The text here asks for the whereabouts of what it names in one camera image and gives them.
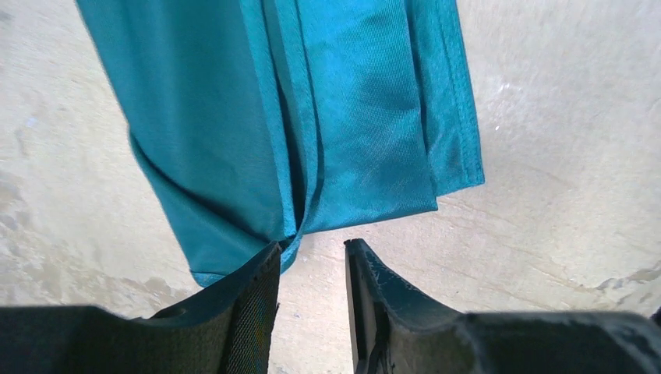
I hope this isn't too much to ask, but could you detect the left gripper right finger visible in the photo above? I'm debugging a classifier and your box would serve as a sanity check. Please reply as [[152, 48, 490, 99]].
[[345, 239, 660, 373]]

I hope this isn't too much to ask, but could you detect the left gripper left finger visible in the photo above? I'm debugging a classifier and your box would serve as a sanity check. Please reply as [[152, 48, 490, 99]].
[[1, 243, 281, 373]]

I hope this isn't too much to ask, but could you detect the teal cloth napkin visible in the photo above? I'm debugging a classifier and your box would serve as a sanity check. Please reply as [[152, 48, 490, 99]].
[[77, 1, 484, 287]]

